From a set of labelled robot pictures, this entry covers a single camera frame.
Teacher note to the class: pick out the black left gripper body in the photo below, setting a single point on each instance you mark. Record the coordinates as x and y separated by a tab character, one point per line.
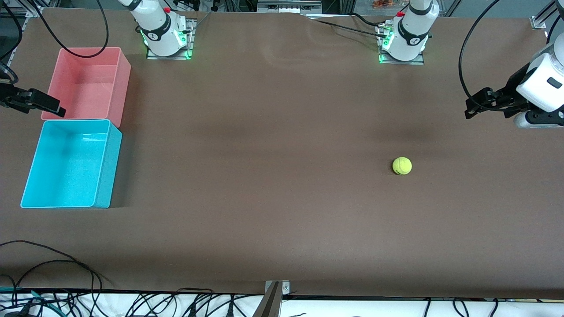
512	89

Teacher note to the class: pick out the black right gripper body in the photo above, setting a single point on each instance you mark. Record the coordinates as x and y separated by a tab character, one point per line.
13	97

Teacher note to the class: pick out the yellow tennis ball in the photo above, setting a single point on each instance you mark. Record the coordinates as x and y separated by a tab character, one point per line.
402	166

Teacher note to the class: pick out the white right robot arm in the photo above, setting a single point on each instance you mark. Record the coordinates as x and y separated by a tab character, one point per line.
156	26

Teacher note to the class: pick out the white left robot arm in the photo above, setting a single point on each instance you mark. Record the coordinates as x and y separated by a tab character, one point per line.
412	35

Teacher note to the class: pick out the pink plastic bin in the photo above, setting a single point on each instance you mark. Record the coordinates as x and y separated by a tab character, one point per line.
88	88

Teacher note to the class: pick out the blue plastic bin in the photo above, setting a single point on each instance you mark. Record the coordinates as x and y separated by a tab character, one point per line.
66	167

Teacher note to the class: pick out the orange items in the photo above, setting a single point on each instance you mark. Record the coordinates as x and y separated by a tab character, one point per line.
385	4

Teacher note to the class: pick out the brown table cover mat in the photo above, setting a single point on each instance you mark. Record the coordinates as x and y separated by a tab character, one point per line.
282	176

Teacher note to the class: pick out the grey power strip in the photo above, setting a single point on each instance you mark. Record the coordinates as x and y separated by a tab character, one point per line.
288	6

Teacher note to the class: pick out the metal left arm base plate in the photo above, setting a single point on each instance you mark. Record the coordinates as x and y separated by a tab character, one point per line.
418	62

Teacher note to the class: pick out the aluminium frame corner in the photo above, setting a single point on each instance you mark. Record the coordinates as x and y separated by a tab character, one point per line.
539	22
35	11

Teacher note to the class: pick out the metal bracket post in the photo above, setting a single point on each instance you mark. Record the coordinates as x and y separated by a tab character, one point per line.
275	290

